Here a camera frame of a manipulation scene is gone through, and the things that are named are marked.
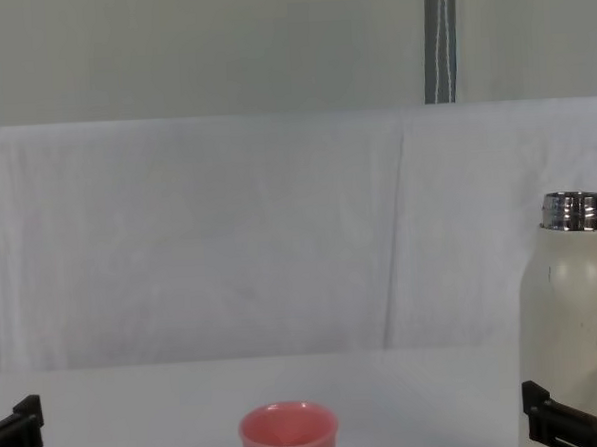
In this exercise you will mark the pink plastic cup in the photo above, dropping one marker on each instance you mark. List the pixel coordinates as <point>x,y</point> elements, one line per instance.
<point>290,441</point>

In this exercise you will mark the white table cloth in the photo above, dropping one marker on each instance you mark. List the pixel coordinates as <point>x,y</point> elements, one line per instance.
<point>138,417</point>

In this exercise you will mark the white wrinkled backdrop cloth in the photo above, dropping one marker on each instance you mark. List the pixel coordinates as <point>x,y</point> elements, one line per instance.
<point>204,238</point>

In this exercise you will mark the cream vacuum bottle steel neck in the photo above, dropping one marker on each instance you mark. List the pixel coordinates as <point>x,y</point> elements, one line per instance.
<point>568,309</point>

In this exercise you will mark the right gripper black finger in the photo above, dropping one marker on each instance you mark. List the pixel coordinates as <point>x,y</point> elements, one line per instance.
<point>564,425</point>

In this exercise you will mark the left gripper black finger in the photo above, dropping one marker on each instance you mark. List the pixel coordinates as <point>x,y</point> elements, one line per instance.
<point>19,433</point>

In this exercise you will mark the grey striped post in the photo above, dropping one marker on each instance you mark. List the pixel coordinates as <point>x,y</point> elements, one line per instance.
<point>439,41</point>

